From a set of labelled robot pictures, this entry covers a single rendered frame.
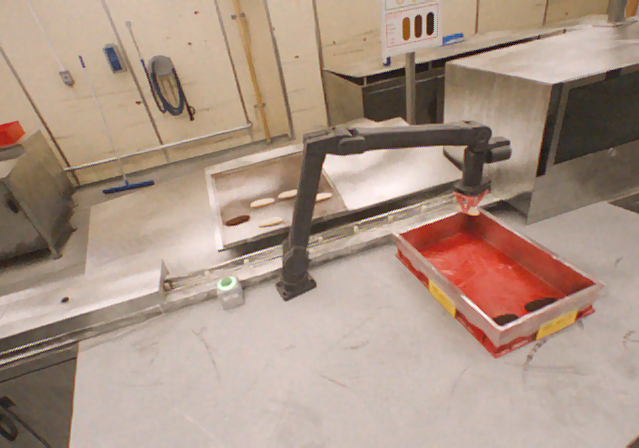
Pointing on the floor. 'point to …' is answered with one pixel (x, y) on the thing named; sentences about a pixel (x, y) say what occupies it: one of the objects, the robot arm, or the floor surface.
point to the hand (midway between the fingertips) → (469, 207)
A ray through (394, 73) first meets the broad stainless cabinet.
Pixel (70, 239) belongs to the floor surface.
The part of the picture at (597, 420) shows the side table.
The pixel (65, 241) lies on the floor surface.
